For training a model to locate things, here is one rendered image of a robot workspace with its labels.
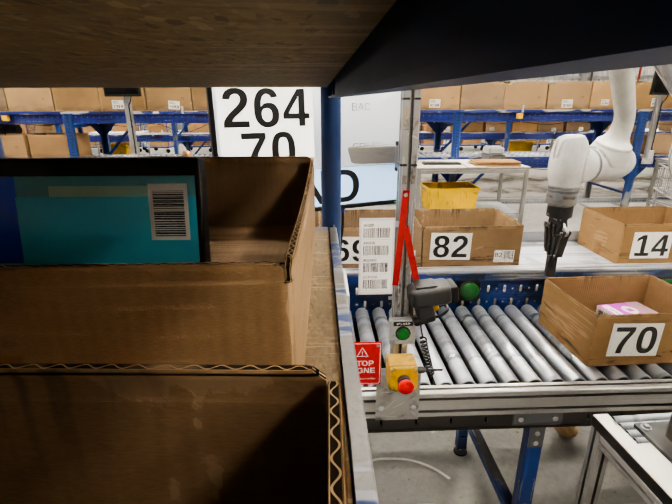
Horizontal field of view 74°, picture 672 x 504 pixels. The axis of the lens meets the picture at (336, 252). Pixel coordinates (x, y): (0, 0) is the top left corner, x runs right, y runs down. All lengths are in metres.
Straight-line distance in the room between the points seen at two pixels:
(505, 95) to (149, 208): 6.44
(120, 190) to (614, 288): 1.75
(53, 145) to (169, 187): 6.55
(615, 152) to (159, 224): 1.44
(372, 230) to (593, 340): 0.78
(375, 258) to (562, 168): 0.67
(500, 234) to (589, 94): 5.41
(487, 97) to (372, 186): 5.45
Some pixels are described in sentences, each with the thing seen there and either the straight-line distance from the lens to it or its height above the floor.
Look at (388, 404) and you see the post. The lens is 1.30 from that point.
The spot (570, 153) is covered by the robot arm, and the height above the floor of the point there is 1.36.
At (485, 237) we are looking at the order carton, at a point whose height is 1.00.
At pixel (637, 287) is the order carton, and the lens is 1.92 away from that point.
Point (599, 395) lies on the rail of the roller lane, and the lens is 1.51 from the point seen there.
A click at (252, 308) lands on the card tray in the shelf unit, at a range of 0.21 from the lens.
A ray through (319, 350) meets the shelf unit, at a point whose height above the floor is 1.34.
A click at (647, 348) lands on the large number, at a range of 1.64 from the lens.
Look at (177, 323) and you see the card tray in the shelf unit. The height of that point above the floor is 1.41.
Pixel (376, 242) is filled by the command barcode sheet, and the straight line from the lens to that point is 1.08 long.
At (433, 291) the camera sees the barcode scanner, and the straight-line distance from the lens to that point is 1.08.
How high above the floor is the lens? 1.51
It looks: 19 degrees down
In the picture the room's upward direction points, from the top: straight up
